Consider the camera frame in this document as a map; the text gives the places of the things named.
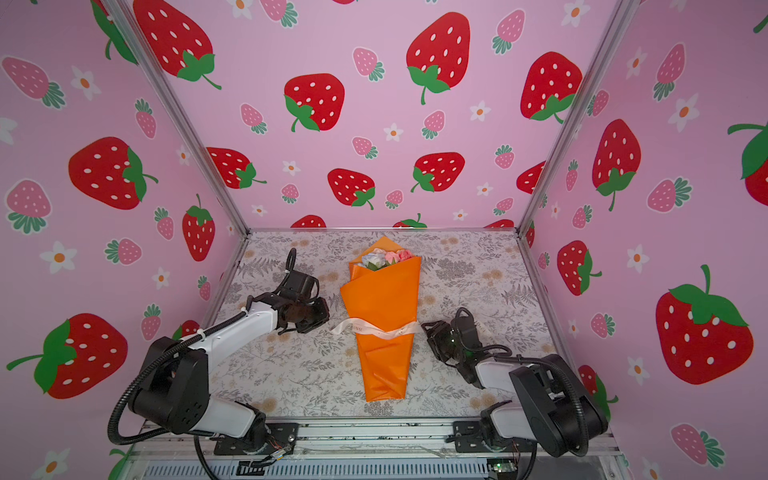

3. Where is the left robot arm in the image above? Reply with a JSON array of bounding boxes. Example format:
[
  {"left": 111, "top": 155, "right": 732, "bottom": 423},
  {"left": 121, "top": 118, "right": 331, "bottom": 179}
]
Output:
[{"left": 107, "top": 271, "right": 330, "bottom": 453}]

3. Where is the orange wrapping paper sheet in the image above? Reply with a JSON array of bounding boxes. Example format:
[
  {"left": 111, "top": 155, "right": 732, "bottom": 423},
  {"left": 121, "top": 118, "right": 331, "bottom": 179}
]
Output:
[{"left": 336, "top": 237, "right": 421, "bottom": 402}]

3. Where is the pink fake rose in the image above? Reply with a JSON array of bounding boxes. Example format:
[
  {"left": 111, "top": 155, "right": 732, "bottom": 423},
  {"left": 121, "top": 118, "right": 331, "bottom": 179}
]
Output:
[{"left": 385, "top": 249, "right": 413, "bottom": 265}]

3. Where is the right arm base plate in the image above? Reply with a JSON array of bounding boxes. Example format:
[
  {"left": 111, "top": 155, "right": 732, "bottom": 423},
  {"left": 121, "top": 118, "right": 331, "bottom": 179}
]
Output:
[{"left": 444, "top": 420, "right": 535, "bottom": 454}]

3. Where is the cream ribbon string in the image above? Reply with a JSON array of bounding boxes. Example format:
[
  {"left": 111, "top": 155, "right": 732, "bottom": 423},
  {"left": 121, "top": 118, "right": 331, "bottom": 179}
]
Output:
[{"left": 329, "top": 316, "right": 422, "bottom": 341}]

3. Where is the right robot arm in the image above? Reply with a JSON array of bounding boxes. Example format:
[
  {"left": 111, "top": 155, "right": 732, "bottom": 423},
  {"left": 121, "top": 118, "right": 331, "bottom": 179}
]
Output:
[{"left": 421, "top": 308, "right": 609, "bottom": 457}]

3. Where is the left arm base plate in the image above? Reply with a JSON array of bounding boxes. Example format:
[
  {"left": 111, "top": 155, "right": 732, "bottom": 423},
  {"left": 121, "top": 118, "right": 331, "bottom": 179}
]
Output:
[{"left": 214, "top": 422, "right": 299, "bottom": 457}]

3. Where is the aluminium front rail frame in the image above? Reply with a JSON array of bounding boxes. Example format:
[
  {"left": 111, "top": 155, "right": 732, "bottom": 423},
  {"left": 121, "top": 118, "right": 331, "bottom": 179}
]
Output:
[{"left": 114, "top": 417, "right": 633, "bottom": 479}]

